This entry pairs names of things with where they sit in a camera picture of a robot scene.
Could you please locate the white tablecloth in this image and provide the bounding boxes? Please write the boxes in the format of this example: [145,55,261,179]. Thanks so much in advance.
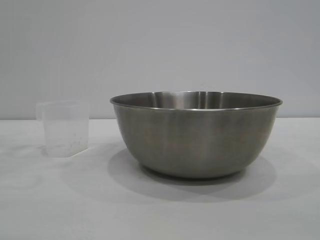
[0,117,320,240]

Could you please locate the clear plastic measuring cup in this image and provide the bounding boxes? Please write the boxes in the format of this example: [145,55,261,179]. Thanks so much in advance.
[36,100,89,159]

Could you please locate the stainless steel mixing bowl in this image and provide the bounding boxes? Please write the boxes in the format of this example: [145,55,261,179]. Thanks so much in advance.
[109,90,284,180]

